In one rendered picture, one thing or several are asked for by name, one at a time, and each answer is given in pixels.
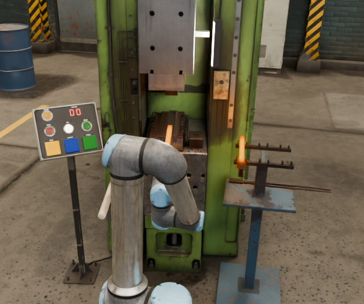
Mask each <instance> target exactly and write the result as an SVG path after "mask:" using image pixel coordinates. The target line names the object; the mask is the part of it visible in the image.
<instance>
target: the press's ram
mask: <svg viewBox="0 0 364 304"><path fill-rule="evenodd" d="M195 6H196V0H137V12H138V37H139V73H140V74H150V73H151V70H154V74H179V73H180V71H183V74H187V75H193V65H194V44H195V37H209V33H210V32H209V31H202V30H195Z"/></svg>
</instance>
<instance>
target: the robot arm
mask: <svg viewBox="0 0 364 304"><path fill-rule="evenodd" d="M102 164H103V166H104V167H106V168H109V169H110V183H111V246H112V275H111V276H110V277H109V279H108V280H107V281H106V282H105V283H104V285H103V287H102V292H101V293H100V296H99V304H192V298H191V295H190V293H189V292H188V290H187V289H186V288H185V287H184V286H182V285H180V284H176V283H173V282H165V283H161V284H160V285H159V286H156V287H155V288H152V287H148V280H147V278H146V276H145V275H144V274H143V177H144V175H145V174H149V175H152V176H153V180H152V187H151V191H150V200H151V220H152V225H153V226H154V227H155V228H156V229H159V230H167V229H169V228H170V227H176V228H180V229H186V230H192V231H194V232H200V231H201V230H202V226H203V223H204V215H205V213H204V212H203V211H199V210H198V208H197V206H196V203H195V200H194V197H193V194H192V191H191V188H190V185H189V182H188V179H187V176H186V175H187V171H188V166H187V162H186V160H185V158H184V156H183V155H182V154H181V153H180V152H179V151H178V150H177V149H175V148H174V147H172V146H171V145H169V144H167V143H165V142H163V141H160V140H157V139H153V138H143V137H138V136H130V135H126V134H124V135H119V134H115V135H113V136H111V137H110V138H109V139H108V141H107V143H106V145H105V147H104V151H103V154H102ZM172 204H173V205H174V206H172Z"/></svg>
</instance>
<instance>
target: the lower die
mask: <svg viewBox="0 0 364 304"><path fill-rule="evenodd" d="M171 111H173V112H176V114H175V124H174V134H173V138H172V137H171V146H172V147H174V148H177V147H178V148H183V137H184V132H183V131H184V129H181V131H182V132H181V133H180V126H181V125H184V123H182V124H181V122H180V121H181V118H182V117H184V112H178V111H177V110H170V111H169V112H161V113H157V118H156V123H155V121H153V122H154V123H155V129H154V132H153V129H151V132H150V136H149V138H153V139H157V140H160V141H163V142H165V139H166V132H167V127H168V125H169V120H170V115H171ZM181 115H183V116H182V117H181ZM182 122H184V121H182ZM180 124H181V125H180ZM181 128H184V126H181Z"/></svg>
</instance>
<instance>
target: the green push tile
mask: <svg viewBox="0 0 364 304"><path fill-rule="evenodd" d="M82 140H83V147H84V151H86V150H92V149H97V148H98V146H97V142H96V136H95V135H94V136H86V137H82Z"/></svg>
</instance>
